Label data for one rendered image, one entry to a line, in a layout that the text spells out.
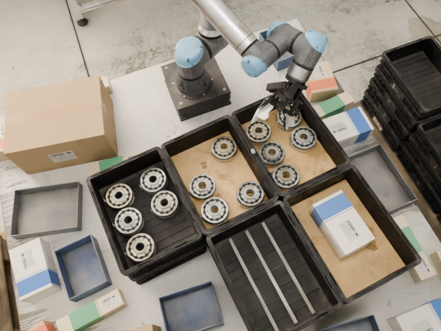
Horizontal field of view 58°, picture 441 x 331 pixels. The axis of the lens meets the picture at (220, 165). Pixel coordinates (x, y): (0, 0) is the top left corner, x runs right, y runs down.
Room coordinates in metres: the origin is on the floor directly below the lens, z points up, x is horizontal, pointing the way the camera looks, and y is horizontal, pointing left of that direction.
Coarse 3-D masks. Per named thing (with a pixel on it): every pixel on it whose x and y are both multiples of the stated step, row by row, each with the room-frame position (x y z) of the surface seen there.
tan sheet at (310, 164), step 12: (264, 120) 0.86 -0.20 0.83; (276, 132) 0.80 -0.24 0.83; (288, 132) 0.79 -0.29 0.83; (288, 144) 0.74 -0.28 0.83; (288, 156) 0.69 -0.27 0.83; (300, 156) 0.68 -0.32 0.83; (312, 156) 0.67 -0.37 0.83; (324, 156) 0.67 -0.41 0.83; (300, 168) 0.63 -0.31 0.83; (312, 168) 0.62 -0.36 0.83; (324, 168) 0.62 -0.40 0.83; (300, 180) 0.58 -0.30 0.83
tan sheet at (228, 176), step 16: (208, 144) 0.78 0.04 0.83; (176, 160) 0.72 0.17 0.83; (192, 160) 0.72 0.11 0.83; (208, 160) 0.71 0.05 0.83; (240, 160) 0.69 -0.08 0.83; (192, 176) 0.65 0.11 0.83; (224, 176) 0.63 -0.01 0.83; (240, 176) 0.62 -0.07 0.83; (224, 192) 0.56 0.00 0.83; (240, 208) 0.49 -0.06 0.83
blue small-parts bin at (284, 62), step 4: (264, 32) 1.40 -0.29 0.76; (260, 36) 1.38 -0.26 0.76; (264, 36) 1.40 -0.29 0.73; (260, 40) 1.38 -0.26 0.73; (284, 56) 1.29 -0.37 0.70; (288, 56) 1.28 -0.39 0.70; (292, 56) 1.23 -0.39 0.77; (276, 60) 1.22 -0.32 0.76; (280, 60) 1.21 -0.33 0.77; (284, 60) 1.21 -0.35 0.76; (288, 60) 1.22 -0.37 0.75; (276, 64) 1.22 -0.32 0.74; (280, 64) 1.21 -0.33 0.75; (284, 64) 1.21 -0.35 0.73; (288, 64) 1.22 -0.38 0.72; (276, 68) 1.21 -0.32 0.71; (280, 68) 1.21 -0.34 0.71; (284, 68) 1.22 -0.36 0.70
